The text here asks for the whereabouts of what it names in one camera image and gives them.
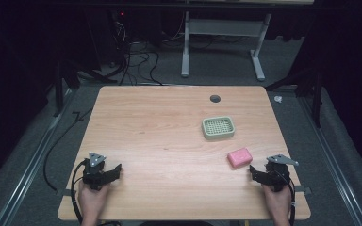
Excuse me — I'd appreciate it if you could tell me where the person's right hand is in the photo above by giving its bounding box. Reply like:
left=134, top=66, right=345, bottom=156
left=261, top=183, right=292, bottom=220

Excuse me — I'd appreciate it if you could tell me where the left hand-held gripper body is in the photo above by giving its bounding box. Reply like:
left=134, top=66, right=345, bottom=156
left=81, top=152, right=114, bottom=191

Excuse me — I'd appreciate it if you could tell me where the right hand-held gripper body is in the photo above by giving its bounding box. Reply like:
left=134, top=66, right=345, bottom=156
left=264, top=153, right=300, bottom=193

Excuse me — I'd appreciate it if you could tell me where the white metal desk frame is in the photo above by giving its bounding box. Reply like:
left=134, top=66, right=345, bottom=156
left=180, top=11, right=273, bottom=82

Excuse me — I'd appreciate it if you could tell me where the grey metal floor rail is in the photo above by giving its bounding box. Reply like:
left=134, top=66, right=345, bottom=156
left=298, top=95, right=362, bottom=226
left=0, top=89, right=78, bottom=226

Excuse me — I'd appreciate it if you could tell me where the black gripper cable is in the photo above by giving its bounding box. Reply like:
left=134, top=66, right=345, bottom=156
left=70, top=158, right=91, bottom=226
left=274, top=169, right=297, bottom=226

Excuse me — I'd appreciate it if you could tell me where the bundle of black floor cables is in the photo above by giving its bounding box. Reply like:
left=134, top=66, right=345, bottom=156
left=107, top=18, right=164, bottom=87

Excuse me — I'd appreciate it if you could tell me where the black cable on floor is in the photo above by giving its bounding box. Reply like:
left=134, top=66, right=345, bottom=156
left=42, top=107, right=94, bottom=192

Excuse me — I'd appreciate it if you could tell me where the green soap dish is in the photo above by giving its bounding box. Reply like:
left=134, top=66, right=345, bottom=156
left=201, top=115, right=236, bottom=141

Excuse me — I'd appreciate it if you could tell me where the person's left hand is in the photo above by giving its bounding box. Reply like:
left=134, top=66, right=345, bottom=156
left=77, top=180, right=111, bottom=220

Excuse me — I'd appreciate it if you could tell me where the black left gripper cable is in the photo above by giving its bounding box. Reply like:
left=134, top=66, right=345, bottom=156
left=70, top=158, right=91, bottom=226

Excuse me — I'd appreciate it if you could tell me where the pink soap bar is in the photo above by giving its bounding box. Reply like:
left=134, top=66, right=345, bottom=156
left=226, top=147, right=254, bottom=170

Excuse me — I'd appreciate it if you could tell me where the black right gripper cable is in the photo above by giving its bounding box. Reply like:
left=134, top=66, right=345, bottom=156
left=274, top=169, right=297, bottom=226

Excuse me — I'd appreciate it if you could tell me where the black metal stand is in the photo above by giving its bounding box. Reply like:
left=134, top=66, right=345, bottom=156
left=52, top=46, right=119, bottom=118
left=264, top=67, right=324, bottom=129

